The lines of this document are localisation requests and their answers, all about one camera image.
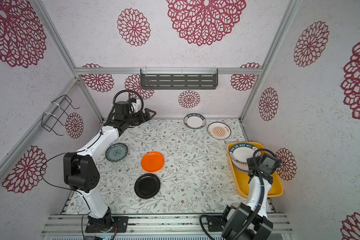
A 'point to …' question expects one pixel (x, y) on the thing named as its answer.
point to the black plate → (147, 185)
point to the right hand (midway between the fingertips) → (254, 157)
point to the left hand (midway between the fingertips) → (151, 117)
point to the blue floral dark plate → (116, 152)
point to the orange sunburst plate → (219, 130)
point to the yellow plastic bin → (241, 178)
